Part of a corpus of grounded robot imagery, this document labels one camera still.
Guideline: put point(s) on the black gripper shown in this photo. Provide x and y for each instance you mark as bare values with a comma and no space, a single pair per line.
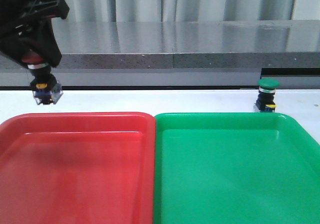
38,44

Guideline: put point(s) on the red mushroom push button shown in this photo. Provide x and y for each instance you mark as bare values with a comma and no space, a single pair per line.
45,88

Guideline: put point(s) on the green mushroom push button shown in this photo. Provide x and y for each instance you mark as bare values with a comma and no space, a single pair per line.
266,94

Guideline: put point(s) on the white pleated curtain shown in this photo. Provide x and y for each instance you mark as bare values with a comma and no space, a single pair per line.
178,10

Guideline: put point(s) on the grey stone counter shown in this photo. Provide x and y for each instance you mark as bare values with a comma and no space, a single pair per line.
188,55

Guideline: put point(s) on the red plastic tray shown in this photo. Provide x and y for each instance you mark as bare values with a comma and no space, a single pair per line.
77,168

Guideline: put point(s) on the green plastic tray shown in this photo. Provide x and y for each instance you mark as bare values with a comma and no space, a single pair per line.
235,168

